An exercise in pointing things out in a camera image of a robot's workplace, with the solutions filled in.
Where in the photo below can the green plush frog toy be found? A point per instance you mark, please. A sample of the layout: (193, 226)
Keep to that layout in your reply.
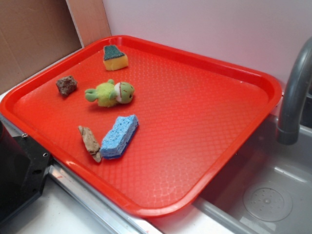
(110, 94)

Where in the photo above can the yellow sponge with green top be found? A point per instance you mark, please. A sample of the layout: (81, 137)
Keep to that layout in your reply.
(114, 59)

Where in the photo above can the brown cardboard panel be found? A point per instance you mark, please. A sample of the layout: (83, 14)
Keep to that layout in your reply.
(34, 34)

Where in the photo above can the grey faucet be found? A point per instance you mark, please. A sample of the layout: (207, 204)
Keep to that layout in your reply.
(296, 107)

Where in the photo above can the red plastic tray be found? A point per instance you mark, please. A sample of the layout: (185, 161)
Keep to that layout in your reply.
(194, 113)

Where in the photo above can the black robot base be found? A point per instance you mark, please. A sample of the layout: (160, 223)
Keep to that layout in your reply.
(24, 165)

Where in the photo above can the tan wood piece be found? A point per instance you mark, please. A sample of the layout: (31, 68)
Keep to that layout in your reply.
(90, 143)

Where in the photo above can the brown rock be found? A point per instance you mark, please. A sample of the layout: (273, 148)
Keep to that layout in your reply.
(66, 85)

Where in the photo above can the grey sink basin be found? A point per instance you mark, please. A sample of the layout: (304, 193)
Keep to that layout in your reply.
(265, 188)

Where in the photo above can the blue sponge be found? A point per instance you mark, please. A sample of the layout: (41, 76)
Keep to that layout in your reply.
(117, 139)

